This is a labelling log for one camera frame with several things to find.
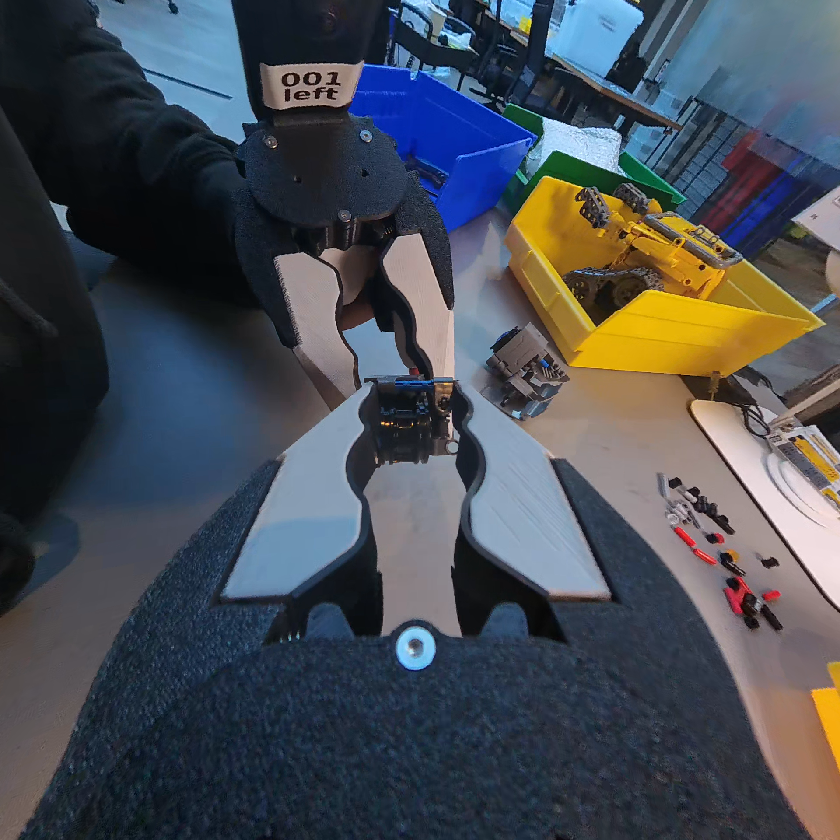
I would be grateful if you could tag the yellow plastic storage bin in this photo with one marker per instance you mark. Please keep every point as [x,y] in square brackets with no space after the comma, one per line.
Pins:
[656,328]
[828,722]

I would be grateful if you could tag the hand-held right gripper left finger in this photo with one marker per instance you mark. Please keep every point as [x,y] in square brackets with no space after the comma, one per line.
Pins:
[302,525]

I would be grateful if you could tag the black round toy lens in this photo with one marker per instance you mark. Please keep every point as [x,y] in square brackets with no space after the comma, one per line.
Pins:
[400,446]

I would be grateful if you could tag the clear plastic storage box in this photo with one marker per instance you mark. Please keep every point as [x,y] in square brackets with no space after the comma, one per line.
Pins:
[600,26]

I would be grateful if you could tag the white foam sheet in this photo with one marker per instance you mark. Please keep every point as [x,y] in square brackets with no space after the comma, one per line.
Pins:
[577,141]

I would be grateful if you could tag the blue plastic storage bin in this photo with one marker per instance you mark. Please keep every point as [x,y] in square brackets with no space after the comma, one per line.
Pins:
[459,124]

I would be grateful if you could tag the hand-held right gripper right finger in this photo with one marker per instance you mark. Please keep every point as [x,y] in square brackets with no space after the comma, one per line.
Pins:
[531,525]

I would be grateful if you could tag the person's left hand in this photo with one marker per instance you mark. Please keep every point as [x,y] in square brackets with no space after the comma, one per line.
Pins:
[355,315]

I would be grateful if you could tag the yellow toy tracked robot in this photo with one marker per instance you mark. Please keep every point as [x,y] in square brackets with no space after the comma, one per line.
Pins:
[663,249]

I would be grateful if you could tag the pale booklet stand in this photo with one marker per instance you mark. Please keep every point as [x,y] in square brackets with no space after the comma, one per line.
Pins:
[833,272]

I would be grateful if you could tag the white flat pad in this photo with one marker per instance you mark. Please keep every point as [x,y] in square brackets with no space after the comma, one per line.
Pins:
[741,459]

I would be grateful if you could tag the pile of small brick parts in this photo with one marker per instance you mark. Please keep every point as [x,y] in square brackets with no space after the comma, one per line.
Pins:
[705,518]

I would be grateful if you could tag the yellow black flat packet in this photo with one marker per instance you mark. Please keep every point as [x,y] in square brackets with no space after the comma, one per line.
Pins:
[810,459]

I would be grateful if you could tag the black utility cart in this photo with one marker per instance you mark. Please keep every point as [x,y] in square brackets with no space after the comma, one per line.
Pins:
[433,39]

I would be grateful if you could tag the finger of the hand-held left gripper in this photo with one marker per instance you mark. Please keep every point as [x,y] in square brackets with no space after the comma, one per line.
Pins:
[423,295]
[315,315]

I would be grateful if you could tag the green plastic storage bin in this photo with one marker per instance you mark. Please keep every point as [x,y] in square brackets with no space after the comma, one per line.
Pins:
[577,167]

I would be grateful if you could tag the frosted glass partition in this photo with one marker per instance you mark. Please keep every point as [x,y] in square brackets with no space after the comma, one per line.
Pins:
[754,46]

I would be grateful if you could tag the wooden table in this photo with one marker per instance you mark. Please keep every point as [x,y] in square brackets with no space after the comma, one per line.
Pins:
[610,82]

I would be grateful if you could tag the grey brick head assembly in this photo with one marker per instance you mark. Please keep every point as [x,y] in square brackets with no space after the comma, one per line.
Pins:
[525,367]

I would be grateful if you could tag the black office chair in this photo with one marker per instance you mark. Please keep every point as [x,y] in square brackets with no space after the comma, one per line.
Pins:
[518,46]

